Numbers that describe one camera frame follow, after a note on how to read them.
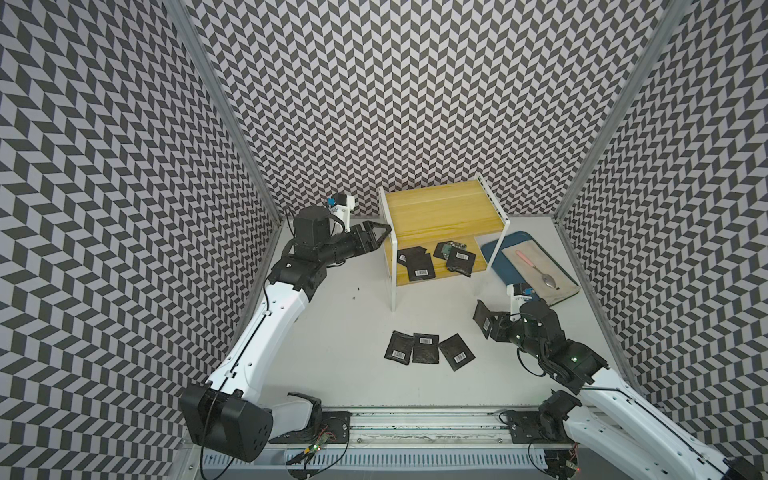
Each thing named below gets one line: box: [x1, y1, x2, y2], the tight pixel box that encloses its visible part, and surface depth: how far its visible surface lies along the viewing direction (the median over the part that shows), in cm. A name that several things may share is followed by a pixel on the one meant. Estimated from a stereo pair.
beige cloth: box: [501, 240, 581, 305], surface depth 104 cm
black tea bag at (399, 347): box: [384, 330, 414, 366], surface depth 88 cm
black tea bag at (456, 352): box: [438, 333, 476, 372], surface depth 87 cm
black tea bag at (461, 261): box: [446, 246, 477, 278], surface depth 87 cm
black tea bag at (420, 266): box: [407, 252, 436, 281], surface depth 86 cm
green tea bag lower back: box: [441, 241, 467, 260], surface depth 91 cm
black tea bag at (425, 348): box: [412, 333, 440, 364], surface depth 88 cm
